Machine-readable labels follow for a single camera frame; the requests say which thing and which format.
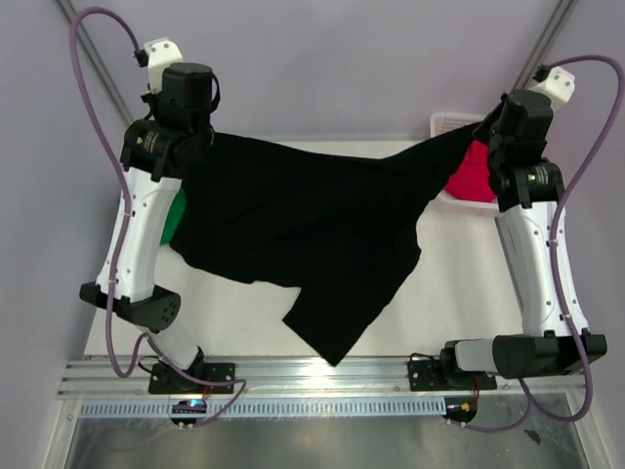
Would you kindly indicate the left rear frame post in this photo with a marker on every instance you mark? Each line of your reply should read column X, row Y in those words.
column 95, row 60

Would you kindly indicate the aluminium front rail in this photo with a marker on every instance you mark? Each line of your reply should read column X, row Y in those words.
column 94, row 377

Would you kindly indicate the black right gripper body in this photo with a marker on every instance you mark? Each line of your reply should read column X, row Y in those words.
column 487, row 131

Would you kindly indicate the grey slotted cable duct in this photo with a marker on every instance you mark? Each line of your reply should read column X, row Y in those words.
column 266, row 407

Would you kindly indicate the black t shirt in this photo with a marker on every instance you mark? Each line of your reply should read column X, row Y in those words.
column 341, row 229

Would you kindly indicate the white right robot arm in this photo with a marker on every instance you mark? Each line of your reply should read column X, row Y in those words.
column 556, row 339

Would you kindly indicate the pink t shirt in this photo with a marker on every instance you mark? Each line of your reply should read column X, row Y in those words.
column 470, row 181

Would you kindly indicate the green t shirt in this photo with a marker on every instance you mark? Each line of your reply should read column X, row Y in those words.
column 174, row 217

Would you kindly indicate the white plastic basket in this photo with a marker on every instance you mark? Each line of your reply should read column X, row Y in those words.
column 443, row 122

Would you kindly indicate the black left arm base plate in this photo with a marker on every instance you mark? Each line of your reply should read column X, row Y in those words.
column 164, row 380

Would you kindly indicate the right rear frame post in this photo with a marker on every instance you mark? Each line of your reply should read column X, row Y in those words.
column 544, row 41

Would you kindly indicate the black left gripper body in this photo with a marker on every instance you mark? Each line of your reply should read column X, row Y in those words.
column 152, row 98

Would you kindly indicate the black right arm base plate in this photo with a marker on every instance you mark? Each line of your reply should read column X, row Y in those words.
column 441, row 373

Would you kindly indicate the frame post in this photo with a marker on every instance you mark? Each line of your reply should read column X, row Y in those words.
column 544, row 41
column 95, row 60

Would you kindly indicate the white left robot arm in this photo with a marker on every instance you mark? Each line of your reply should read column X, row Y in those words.
column 156, row 154

